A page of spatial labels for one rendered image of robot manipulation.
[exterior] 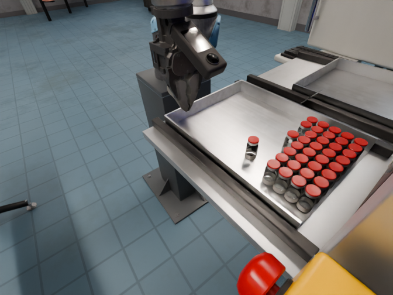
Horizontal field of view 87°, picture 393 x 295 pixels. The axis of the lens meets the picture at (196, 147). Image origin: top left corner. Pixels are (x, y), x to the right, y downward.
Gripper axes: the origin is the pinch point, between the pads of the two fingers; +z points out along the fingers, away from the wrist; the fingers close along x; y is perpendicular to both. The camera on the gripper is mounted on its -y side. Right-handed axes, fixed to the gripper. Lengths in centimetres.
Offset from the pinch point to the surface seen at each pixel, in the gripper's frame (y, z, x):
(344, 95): -20.1, 3.5, -37.7
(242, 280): -32.9, -8.9, 19.7
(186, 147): -9.1, 1.6, 7.8
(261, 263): -33.1, -9.8, 18.0
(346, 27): 3, 0, -90
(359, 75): -18, 4, -53
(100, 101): 197, 91, -19
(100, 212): 60, 91, 33
